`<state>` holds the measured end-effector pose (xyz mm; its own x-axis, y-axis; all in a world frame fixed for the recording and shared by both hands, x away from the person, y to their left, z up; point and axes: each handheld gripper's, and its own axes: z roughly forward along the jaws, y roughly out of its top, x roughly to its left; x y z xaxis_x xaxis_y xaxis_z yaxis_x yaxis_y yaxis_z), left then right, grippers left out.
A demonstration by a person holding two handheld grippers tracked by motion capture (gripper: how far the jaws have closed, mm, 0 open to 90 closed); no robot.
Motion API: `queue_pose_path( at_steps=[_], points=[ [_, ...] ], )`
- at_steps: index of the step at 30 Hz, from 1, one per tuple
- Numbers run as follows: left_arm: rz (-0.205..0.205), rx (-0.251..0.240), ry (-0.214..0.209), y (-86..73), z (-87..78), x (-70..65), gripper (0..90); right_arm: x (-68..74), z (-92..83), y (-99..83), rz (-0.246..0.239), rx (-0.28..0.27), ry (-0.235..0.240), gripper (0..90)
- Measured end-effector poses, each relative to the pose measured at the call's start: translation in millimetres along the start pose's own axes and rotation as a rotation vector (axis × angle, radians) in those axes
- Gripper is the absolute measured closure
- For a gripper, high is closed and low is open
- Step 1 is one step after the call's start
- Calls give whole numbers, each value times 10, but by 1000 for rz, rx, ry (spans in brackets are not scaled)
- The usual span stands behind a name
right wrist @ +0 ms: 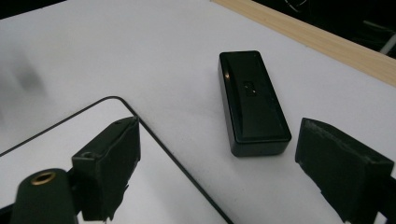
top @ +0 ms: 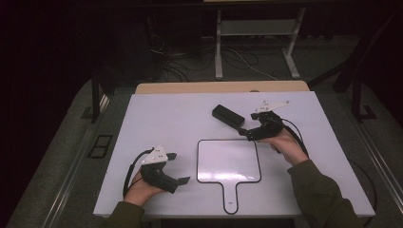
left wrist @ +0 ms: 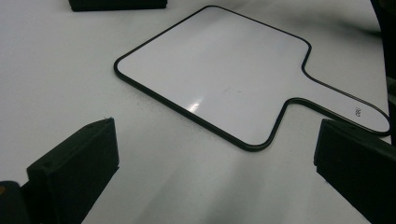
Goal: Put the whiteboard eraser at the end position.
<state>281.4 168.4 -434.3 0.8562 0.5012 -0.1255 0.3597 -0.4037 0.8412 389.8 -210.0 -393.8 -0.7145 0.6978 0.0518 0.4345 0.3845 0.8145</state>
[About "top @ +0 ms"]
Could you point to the person's right hand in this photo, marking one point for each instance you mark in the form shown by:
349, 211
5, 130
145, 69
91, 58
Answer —
286, 147

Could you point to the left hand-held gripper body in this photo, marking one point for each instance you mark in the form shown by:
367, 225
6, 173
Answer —
157, 177

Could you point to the person's left hand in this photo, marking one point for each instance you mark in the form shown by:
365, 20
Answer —
139, 190

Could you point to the black whiteboard eraser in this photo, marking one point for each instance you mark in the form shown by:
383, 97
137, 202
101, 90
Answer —
228, 116

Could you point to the wooden table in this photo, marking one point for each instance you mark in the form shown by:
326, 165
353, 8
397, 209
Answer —
221, 87

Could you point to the black metal stand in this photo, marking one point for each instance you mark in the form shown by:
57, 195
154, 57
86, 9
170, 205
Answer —
356, 95
95, 98

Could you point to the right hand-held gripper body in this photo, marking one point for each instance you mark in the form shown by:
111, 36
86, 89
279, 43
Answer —
269, 126

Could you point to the white metal stand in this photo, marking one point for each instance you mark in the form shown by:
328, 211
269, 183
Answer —
257, 28

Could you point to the white handheld whiteboard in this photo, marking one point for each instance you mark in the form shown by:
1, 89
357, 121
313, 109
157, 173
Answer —
228, 164

